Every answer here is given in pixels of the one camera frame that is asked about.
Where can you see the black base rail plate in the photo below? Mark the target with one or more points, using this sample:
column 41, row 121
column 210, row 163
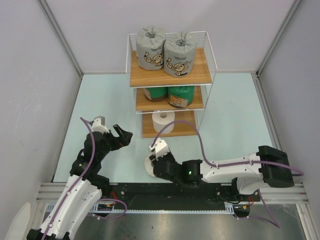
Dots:
column 174, row 198

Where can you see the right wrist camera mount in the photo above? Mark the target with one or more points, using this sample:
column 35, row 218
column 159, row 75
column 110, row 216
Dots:
column 159, row 149

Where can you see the plain white paper roll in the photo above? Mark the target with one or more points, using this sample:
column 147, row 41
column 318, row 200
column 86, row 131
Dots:
column 161, row 119

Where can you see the grey paper roll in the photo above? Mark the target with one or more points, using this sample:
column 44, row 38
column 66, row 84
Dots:
column 150, row 42
column 179, row 54

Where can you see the white object bottom left corner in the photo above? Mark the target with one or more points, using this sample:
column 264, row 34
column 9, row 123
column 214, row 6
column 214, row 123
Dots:
column 19, row 224

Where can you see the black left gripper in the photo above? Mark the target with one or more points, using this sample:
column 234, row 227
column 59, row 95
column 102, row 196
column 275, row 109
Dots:
column 116, row 139

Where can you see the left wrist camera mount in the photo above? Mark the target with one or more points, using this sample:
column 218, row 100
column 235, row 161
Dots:
column 98, row 125

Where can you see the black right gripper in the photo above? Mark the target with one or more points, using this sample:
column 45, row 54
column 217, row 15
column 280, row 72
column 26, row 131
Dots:
column 157, row 165

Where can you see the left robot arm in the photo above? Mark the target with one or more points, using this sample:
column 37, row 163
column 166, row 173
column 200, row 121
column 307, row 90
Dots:
column 84, row 186

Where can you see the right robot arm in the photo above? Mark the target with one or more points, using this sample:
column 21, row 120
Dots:
column 267, row 167

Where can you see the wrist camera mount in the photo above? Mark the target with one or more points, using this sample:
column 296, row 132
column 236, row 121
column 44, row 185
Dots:
column 159, row 149
column 98, row 125

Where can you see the green paper roll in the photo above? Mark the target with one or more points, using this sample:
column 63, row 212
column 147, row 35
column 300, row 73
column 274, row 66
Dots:
column 155, row 94
column 180, row 96

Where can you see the white wire three-tier shelf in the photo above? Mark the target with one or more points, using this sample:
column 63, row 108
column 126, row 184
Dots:
column 201, row 77

